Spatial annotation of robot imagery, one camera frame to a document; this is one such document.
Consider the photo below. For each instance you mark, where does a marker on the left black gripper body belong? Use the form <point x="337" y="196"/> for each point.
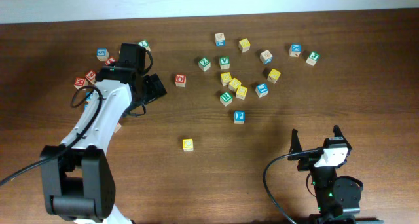
<point x="154" y="87"/>

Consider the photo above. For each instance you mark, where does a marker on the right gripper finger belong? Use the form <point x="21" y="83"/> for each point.
<point x="337" y="131"/>
<point x="295" y="146"/>

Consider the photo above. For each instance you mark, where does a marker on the yellow C block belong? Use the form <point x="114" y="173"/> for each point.
<point x="188" y="144"/>

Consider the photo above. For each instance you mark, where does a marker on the top yellow block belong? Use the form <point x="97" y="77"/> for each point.
<point x="244" y="45"/>

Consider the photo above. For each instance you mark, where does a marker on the green Z block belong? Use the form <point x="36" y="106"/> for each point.
<point x="204" y="64"/>

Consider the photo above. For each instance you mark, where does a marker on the yellow cluster block upper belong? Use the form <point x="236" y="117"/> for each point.
<point x="226" y="78"/>

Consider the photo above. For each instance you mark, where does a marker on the wooden block blue edge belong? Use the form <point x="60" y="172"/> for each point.
<point x="266" y="57"/>

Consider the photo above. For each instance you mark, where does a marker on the blue P block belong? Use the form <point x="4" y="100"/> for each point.
<point x="239" y="117"/>

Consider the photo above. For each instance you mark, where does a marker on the blue X block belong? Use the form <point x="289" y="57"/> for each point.
<point x="295" y="50"/>

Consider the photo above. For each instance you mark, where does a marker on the red I block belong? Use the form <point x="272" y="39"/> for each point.
<point x="117" y="127"/>

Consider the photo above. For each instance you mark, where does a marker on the red 9 block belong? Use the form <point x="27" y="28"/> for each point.
<point x="91" y="77"/>

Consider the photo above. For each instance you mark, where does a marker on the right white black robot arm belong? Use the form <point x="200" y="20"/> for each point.
<point x="337" y="197"/>

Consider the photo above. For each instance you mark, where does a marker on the green R block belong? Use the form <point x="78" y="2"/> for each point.
<point x="226" y="98"/>

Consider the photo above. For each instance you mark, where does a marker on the yellow cluster block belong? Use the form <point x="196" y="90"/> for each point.
<point x="234" y="84"/>
<point x="241" y="92"/>
<point x="226" y="78"/>

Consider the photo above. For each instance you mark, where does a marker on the yellow cluster block lower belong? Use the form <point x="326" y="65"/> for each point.
<point x="241" y="92"/>

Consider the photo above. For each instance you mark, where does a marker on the red O block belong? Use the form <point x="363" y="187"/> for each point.
<point x="180" y="80"/>

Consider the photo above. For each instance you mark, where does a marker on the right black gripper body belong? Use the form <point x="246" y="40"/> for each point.
<point x="309" y="163"/>

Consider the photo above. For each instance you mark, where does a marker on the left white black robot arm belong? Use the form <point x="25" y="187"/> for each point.
<point x="77" y="182"/>

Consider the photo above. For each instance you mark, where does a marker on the green L block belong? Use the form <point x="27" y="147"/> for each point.
<point x="144" y="44"/>

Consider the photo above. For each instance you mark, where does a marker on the wooden block blue side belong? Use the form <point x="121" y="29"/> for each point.
<point x="220" y="39"/>

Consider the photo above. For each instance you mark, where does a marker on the upper red A block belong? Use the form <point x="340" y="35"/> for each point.
<point x="110" y="61"/>

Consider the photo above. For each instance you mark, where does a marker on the yellow cluster block middle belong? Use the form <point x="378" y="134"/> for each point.
<point x="234" y="84"/>

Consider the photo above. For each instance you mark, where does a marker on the red M block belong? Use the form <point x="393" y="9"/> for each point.
<point x="80" y="82"/>

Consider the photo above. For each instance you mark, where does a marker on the right yellow block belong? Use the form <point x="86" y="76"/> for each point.
<point x="273" y="76"/>

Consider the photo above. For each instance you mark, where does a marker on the green J block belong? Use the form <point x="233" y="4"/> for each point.
<point x="312" y="58"/>

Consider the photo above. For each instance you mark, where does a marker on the blue 5 block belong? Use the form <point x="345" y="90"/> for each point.
<point x="102" y="54"/>

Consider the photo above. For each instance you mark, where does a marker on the blue E block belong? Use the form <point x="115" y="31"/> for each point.
<point x="261" y="90"/>

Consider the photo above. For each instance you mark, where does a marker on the green V block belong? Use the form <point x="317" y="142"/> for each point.
<point x="224" y="62"/>

